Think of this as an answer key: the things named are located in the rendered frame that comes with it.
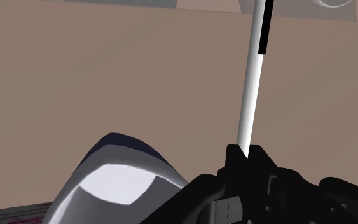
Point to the grey flat thing, red print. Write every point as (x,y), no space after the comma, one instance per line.
(14,214)

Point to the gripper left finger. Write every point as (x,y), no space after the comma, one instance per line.
(210,186)

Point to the white pen with black clip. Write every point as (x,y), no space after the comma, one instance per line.
(252,86)

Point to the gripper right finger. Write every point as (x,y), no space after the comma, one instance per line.
(293,192)

